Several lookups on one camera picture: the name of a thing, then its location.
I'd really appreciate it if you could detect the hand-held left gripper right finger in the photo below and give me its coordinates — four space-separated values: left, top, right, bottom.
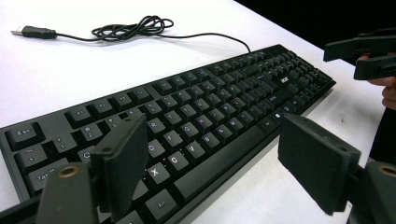
277 113 362 217

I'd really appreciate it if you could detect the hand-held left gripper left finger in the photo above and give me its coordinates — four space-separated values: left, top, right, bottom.
90 113 149 222

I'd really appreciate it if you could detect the black computer keyboard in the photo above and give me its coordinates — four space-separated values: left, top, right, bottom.
0 44 337 224

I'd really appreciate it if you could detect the black keyboard cable with plug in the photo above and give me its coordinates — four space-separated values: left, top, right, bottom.
10 14 251 54

